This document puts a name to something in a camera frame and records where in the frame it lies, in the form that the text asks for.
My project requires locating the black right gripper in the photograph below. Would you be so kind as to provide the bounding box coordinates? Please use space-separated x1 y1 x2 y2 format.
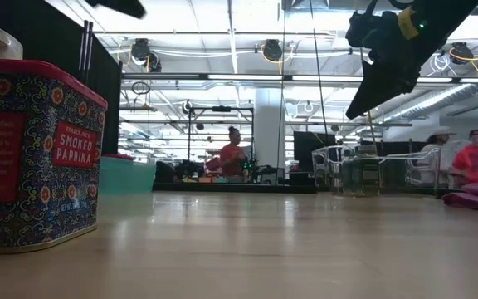
345 24 426 120

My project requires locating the spice jar with green lid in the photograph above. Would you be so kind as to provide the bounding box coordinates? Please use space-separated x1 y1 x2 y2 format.
359 144 382 196
340 151 362 196

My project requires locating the thin metal rod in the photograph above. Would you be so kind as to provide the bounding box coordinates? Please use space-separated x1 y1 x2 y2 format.
80 19 87 70
85 21 94 70

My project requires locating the person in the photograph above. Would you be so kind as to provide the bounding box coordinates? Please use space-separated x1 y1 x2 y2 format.
451 128 478 186
217 125 248 178
415 125 458 188

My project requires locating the clear plastic bin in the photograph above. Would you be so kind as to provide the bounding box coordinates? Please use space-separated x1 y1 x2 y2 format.
311 144 441 197

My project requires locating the black monitor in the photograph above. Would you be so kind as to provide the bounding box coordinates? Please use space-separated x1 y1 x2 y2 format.
293 130 336 174

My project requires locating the black curtain partition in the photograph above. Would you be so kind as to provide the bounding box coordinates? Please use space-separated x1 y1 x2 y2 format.
0 0 123 157

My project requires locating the white building column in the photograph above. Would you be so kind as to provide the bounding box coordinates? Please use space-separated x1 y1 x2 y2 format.
254 87 286 167

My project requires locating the long ceiling light bar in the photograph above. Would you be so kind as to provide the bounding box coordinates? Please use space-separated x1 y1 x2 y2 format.
121 72 478 83

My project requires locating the purple folded cloth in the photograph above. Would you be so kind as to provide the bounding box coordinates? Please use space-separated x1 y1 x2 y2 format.
441 181 478 213

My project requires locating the teal plastic bin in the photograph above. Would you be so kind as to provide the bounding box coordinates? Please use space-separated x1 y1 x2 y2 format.
99 155 157 194

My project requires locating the black chair back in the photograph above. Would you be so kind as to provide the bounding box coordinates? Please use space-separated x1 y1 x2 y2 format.
155 160 174 186

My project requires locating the silver air duct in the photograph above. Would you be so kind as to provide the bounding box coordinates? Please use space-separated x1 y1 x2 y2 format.
382 57 478 124

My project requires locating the black hanging cable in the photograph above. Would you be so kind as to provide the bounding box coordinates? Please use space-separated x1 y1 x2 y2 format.
277 0 287 147
308 0 330 139

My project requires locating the distant black rig frame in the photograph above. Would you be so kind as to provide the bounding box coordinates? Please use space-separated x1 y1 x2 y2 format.
187 105 256 167

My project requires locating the black table frame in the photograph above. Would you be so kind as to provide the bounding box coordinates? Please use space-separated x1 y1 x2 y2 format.
151 182 319 194

